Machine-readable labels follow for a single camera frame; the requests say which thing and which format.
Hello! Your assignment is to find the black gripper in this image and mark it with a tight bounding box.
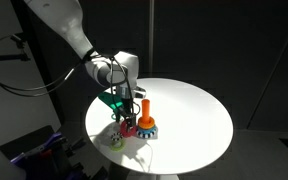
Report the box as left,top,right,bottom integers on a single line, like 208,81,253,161
115,84,138,133

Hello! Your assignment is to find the red translucent ring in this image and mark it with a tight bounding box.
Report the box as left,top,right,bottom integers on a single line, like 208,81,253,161
119,119,138,138

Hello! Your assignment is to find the black equipment cart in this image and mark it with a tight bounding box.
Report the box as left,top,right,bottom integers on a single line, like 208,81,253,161
0,124,108,180

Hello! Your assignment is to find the grey vertical pole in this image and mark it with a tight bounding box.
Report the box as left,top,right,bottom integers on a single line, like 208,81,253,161
148,0,156,80

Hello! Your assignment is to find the purple blue device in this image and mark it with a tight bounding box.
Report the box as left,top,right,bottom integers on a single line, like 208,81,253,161
10,131,68,168

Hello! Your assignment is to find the orange ring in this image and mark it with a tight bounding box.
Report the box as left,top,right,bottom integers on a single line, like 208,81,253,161
137,115,156,130

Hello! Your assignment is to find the stacked coloured ring toy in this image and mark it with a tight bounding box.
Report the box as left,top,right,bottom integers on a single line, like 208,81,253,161
136,98,159,140

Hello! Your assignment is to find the blue ring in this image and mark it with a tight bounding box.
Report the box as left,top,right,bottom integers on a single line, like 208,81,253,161
137,124,158,134

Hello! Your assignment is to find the small black white striped ring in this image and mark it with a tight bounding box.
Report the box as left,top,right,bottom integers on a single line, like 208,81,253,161
110,132,125,143

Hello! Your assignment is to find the lime green bumpy ring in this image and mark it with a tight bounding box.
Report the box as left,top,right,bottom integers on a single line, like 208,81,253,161
109,139,126,152

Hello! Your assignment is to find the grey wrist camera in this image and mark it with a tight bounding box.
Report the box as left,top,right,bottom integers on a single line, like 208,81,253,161
134,86,147,98

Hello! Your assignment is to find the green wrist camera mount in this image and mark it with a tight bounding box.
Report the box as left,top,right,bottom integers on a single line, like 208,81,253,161
98,92,124,114

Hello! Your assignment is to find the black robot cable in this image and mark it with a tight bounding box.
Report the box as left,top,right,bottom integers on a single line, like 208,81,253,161
0,54,129,101

